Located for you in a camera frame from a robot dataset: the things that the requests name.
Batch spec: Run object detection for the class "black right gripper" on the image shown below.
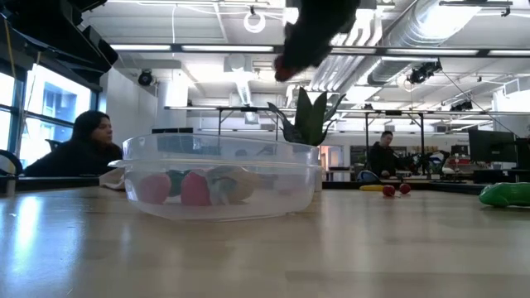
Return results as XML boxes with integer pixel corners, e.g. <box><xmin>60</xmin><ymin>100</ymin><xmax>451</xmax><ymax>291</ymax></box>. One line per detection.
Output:
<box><xmin>277</xmin><ymin>0</ymin><xmax>361</xmax><ymax>74</ymax></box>

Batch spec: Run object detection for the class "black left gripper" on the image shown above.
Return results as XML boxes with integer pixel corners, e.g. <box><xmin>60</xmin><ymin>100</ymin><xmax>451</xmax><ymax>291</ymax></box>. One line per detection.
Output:
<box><xmin>12</xmin><ymin>0</ymin><xmax>119</xmax><ymax>66</ymax></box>

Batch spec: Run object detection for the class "beige toy fruit with leaves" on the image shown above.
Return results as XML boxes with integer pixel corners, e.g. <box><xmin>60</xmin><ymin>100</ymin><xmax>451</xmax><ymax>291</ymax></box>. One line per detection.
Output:
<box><xmin>206</xmin><ymin>165</ymin><xmax>260</xmax><ymax>206</ymax></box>

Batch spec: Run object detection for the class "clear plastic tupperware container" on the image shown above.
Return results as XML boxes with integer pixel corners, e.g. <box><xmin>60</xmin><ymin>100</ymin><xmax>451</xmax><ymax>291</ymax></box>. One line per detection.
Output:
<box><xmin>108</xmin><ymin>132</ymin><xmax>325</xmax><ymax>223</ymax></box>

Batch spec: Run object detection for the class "green toy pea pod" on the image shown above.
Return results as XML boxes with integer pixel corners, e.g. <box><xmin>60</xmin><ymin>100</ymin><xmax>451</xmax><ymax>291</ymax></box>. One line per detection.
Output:
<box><xmin>479</xmin><ymin>182</ymin><xmax>530</xmax><ymax>209</ymax></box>

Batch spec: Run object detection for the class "black ceiling spotlight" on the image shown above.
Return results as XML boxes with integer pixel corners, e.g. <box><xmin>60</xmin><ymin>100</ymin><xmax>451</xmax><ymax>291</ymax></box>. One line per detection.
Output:
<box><xmin>137</xmin><ymin>69</ymin><xmax>155</xmax><ymax>87</ymax></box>

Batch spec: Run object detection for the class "green potted plant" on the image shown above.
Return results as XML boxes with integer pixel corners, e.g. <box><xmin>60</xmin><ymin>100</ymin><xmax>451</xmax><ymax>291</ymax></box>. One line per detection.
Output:
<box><xmin>267</xmin><ymin>86</ymin><xmax>347</xmax><ymax>147</ymax></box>

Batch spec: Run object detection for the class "seated person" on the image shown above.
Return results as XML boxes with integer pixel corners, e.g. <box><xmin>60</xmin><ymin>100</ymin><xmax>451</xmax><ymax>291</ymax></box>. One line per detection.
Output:
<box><xmin>23</xmin><ymin>109</ymin><xmax>124</xmax><ymax>178</ymax></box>

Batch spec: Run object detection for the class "person at distant workbench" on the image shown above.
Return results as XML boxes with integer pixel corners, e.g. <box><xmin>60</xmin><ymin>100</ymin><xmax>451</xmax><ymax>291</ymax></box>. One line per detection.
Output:
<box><xmin>367</xmin><ymin>130</ymin><xmax>409</xmax><ymax>179</ymax></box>

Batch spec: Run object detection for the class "white plant pot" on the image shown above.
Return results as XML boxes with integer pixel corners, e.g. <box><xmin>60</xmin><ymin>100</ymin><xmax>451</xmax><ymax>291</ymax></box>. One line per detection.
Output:
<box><xmin>313</xmin><ymin>165</ymin><xmax>325</xmax><ymax>192</ymax></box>

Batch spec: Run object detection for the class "black overhead beam with lights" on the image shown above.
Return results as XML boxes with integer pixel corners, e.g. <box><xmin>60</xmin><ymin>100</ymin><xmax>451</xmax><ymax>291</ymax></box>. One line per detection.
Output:
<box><xmin>109</xmin><ymin>42</ymin><xmax>530</xmax><ymax>58</ymax></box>

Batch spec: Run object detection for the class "large black computer monitor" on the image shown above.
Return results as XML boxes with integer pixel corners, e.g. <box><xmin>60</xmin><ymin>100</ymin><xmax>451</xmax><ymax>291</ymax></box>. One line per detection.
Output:
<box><xmin>468</xmin><ymin>129</ymin><xmax>517</xmax><ymax>165</ymax></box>

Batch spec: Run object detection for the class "black monitor at room edge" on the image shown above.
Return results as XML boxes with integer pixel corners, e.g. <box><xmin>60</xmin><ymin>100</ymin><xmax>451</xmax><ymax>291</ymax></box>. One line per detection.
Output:
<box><xmin>515</xmin><ymin>137</ymin><xmax>530</xmax><ymax>171</ymax></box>

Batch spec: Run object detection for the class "white ring ceiling lamp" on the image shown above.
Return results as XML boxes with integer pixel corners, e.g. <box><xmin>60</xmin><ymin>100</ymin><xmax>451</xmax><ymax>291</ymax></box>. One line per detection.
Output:
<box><xmin>243</xmin><ymin>10</ymin><xmax>267</xmax><ymax>34</ymax></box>

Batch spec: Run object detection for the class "silver ceiling duct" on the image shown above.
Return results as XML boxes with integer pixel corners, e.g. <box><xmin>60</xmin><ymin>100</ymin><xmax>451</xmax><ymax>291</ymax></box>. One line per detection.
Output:
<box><xmin>366</xmin><ymin>0</ymin><xmax>489</xmax><ymax>86</ymax></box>

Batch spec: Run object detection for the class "black hanging camera device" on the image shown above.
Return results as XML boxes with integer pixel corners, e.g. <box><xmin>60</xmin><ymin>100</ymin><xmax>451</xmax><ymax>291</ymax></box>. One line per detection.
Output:
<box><xmin>407</xmin><ymin>60</ymin><xmax>443</xmax><ymax>86</ymax></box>

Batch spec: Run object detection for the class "black aluminium table frame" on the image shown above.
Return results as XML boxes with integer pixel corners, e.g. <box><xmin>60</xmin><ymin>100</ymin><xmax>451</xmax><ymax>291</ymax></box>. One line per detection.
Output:
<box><xmin>0</xmin><ymin>175</ymin><xmax>488</xmax><ymax>195</ymax></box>

